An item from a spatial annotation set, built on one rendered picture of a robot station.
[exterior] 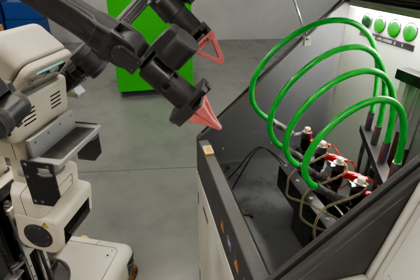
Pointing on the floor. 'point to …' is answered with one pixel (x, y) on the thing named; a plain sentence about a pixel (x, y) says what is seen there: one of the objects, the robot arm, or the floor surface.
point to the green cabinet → (144, 25)
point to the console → (400, 246)
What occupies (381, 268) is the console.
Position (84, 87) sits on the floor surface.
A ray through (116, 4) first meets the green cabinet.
